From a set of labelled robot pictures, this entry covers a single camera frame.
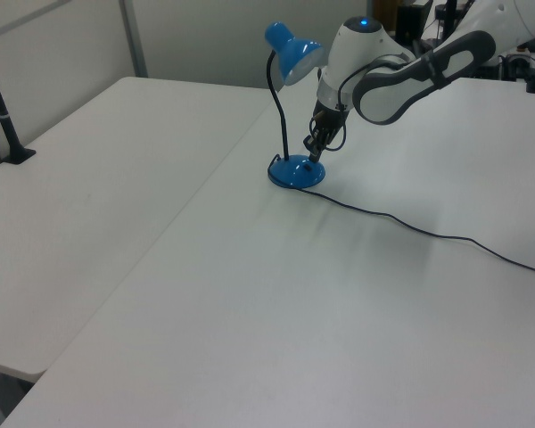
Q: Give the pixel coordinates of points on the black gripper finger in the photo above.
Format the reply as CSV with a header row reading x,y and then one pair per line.
x,y
308,142
320,146

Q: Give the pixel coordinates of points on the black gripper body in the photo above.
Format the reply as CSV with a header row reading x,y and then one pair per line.
x,y
330,117

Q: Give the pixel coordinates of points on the blue gooseneck desk lamp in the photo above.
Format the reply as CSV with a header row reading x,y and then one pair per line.
x,y
294,171

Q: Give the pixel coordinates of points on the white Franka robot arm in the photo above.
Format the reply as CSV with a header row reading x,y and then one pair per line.
x,y
383,89

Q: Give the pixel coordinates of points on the dark monitor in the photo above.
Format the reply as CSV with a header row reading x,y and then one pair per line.
x,y
412,20

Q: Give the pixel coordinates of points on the white side table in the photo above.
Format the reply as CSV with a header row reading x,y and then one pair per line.
x,y
116,178

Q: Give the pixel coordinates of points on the black clamp-mounted pole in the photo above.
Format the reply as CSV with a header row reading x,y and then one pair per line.
x,y
2,116

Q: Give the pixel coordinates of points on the grey partition post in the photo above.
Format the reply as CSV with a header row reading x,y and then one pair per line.
x,y
134,38

